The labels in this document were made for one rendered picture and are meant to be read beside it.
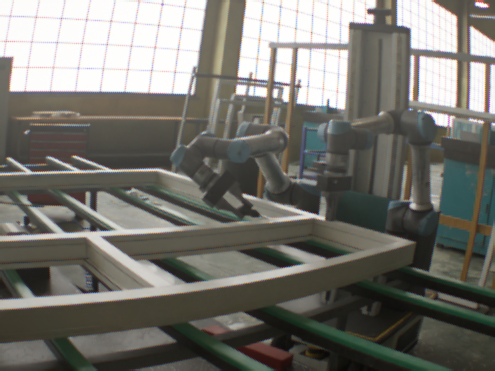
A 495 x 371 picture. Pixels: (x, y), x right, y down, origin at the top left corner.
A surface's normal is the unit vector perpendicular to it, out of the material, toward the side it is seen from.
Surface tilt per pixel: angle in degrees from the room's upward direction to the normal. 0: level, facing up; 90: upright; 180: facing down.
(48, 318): 90
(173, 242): 90
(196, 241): 90
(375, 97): 90
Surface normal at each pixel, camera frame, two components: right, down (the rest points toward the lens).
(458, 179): -0.74, 0.03
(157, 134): 0.67, 0.17
